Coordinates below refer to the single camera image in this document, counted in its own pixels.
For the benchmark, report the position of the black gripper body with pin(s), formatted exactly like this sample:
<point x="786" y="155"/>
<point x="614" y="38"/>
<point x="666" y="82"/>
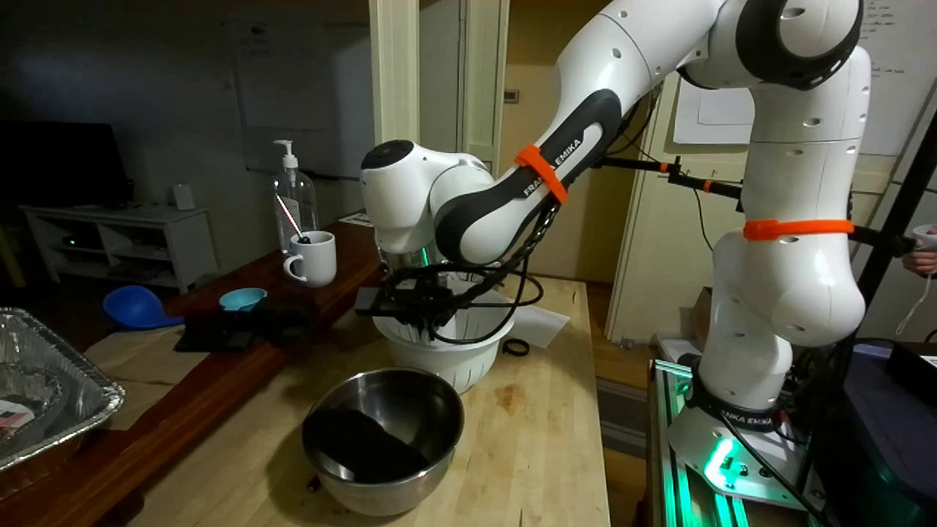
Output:
<point x="423" y="300"/>

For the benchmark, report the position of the clear soap pump bottle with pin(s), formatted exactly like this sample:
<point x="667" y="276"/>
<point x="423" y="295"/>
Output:
<point x="294" y="186"/>

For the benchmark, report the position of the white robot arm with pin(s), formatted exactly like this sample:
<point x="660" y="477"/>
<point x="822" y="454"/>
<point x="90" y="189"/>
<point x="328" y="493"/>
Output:
<point x="780" y="293"/>

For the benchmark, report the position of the white plastic colander bowl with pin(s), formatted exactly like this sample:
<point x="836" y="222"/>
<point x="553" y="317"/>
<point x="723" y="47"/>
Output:
<point x="456" y="367"/>

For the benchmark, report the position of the small teal bowl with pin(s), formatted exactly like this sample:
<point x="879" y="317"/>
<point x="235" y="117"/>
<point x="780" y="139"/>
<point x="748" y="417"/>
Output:
<point x="240" y="300"/>

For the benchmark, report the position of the stainless steel bowl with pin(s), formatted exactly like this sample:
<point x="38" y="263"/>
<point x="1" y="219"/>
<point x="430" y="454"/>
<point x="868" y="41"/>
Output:
<point x="390" y="493"/>

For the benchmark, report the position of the blue round plastic bowl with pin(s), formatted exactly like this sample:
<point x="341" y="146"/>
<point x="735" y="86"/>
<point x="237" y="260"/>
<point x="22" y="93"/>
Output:
<point x="131" y="307"/>

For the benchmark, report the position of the person hand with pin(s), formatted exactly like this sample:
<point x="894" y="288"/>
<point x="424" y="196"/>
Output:
<point x="922" y="252"/>

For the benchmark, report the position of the small white mug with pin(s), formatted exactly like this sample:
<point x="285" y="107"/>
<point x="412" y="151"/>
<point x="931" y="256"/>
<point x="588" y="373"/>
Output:
<point x="313" y="260"/>

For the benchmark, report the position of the white paper sheet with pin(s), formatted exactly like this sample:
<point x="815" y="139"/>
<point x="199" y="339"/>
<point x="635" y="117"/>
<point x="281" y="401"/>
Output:
<point x="544" y="326"/>

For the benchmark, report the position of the thin white stirrer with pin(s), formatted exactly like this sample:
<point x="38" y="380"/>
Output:
<point x="288" y="216"/>

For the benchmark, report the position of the black cloth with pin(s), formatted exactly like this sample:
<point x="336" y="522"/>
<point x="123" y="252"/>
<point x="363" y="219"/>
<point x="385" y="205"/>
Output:
<point x="235" y="332"/>

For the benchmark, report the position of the white shelf unit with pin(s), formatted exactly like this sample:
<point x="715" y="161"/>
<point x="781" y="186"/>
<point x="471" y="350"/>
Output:
<point x="185" y="244"/>

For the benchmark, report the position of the dark wooden counter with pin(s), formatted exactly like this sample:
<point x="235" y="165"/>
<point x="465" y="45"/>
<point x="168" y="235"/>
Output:
<point x="193" y="391"/>

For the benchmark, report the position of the small grey shelf object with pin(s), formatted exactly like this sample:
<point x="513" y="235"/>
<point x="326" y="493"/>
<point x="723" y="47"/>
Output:
<point x="185" y="196"/>

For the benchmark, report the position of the light wooden board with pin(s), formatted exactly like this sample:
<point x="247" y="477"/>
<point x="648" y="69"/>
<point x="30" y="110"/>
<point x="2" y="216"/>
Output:
<point x="146" y="376"/>

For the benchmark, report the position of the aluminium foil tray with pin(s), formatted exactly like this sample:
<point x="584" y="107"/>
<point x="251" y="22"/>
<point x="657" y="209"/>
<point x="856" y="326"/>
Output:
<point x="46" y="391"/>

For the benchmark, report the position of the dark television screen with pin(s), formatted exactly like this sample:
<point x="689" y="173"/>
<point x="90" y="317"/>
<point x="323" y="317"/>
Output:
<point x="60" y="165"/>

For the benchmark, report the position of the black metal stand pole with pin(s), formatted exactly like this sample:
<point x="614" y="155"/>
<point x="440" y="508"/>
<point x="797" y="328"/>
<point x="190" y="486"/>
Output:
<point x="894" y="222"/>

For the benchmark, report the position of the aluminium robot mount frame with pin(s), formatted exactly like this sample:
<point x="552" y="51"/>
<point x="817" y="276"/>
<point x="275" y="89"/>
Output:
<point x="667" y="456"/>

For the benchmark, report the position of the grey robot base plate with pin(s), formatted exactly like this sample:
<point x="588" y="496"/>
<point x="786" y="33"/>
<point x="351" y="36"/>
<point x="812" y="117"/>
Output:
<point x="727" y="456"/>

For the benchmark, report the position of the white wall paper sheets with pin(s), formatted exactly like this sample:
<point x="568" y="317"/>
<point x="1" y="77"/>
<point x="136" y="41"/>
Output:
<point x="718" y="117"/>

